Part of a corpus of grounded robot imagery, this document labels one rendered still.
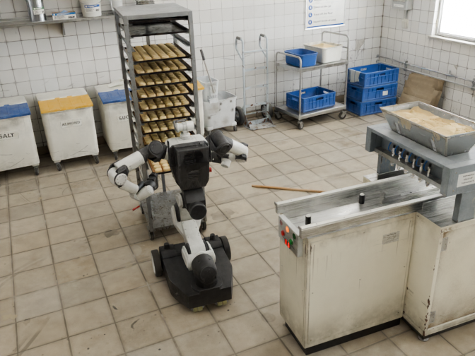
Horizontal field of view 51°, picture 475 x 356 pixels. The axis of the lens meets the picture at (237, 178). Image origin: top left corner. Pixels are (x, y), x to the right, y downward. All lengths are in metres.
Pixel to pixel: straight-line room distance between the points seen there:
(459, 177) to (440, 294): 0.75
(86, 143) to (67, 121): 0.33
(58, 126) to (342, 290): 3.76
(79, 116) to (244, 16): 2.51
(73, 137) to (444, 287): 4.11
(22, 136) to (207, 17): 2.66
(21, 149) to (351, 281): 3.95
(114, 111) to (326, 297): 3.61
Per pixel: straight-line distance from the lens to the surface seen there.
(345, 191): 3.00
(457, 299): 3.30
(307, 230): 2.60
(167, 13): 3.65
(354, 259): 2.87
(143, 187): 3.30
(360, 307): 3.11
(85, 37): 6.21
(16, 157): 5.80
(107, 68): 6.31
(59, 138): 5.75
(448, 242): 2.96
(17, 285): 4.11
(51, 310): 3.76
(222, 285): 3.40
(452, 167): 2.72
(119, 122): 5.81
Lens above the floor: 2.23
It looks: 25 degrees down
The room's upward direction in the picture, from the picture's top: 2 degrees counter-clockwise
